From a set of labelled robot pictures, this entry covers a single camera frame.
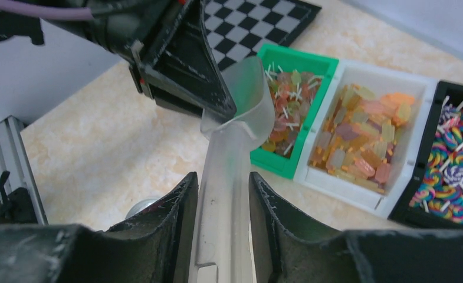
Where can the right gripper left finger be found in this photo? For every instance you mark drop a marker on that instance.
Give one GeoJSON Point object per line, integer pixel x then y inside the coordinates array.
{"type": "Point", "coordinates": [151, 246]}

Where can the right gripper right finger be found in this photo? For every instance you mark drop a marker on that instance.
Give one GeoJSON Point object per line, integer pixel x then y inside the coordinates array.
{"type": "Point", "coordinates": [291, 246]}

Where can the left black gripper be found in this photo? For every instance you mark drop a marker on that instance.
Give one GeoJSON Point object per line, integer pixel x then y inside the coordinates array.
{"type": "Point", "coordinates": [166, 45]}

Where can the clear plastic scoop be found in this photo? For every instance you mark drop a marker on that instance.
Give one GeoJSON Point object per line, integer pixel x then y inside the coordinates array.
{"type": "Point", "coordinates": [220, 247]}

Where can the green candy bin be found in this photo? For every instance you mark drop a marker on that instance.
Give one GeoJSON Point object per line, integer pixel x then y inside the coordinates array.
{"type": "Point", "coordinates": [298, 82]}

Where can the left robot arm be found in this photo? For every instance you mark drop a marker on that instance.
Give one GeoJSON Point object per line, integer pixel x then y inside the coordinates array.
{"type": "Point", "coordinates": [23, 18]}

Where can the white bin orange candies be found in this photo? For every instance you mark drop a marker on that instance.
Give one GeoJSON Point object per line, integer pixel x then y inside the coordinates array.
{"type": "Point", "coordinates": [363, 145]}

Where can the black grey chessboard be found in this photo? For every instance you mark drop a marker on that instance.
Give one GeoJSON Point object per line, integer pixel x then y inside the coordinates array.
{"type": "Point", "coordinates": [237, 29]}

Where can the black candy bin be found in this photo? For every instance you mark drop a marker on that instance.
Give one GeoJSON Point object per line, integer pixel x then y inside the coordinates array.
{"type": "Point", "coordinates": [433, 198]}

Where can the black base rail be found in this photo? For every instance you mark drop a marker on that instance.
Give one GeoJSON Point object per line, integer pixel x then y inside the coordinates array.
{"type": "Point", "coordinates": [15, 207]}

